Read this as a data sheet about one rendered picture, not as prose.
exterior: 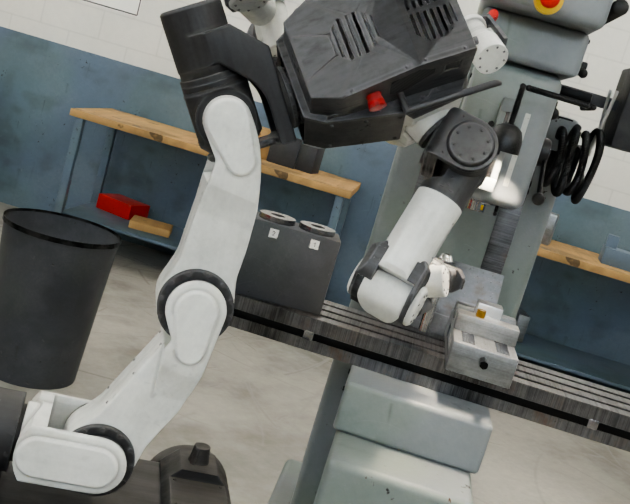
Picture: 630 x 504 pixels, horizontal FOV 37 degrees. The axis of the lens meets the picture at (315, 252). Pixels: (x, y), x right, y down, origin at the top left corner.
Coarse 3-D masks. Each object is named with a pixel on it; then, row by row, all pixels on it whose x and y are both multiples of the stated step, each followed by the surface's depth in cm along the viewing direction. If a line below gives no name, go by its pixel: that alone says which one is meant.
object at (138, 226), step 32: (128, 128) 582; (160, 128) 617; (288, 160) 603; (320, 160) 615; (64, 192) 596; (96, 192) 661; (352, 192) 580; (128, 224) 620; (160, 224) 622; (544, 256) 562; (576, 256) 575; (608, 256) 576; (544, 352) 599; (576, 352) 627
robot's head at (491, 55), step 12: (468, 24) 183; (480, 24) 182; (480, 36) 178; (492, 36) 178; (480, 48) 177; (492, 48) 177; (504, 48) 178; (480, 60) 178; (492, 60) 179; (504, 60) 180; (480, 72) 180; (492, 72) 181
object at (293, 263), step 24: (264, 216) 227; (288, 216) 233; (264, 240) 225; (288, 240) 225; (312, 240) 225; (336, 240) 227; (264, 264) 226; (288, 264) 226; (312, 264) 227; (240, 288) 227; (264, 288) 227; (288, 288) 228; (312, 288) 228; (312, 312) 229
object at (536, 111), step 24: (504, 72) 214; (528, 72) 214; (480, 96) 216; (504, 96) 215; (528, 96) 214; (528, 120) 215; (528, 144) 216; (504, 168) 217; (528, 168) 217; (480, 192) 219; (504, 192) 218; (528, 192) 220
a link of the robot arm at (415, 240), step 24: (432, 192) 168; (408, 216) 168; (432, 216) 167; (456, 216) 169; (408, 240) 166; (432, 240) 167; (360, 264) 168; (384, 264) 166; (408, 264) 165; (408, 312) 167
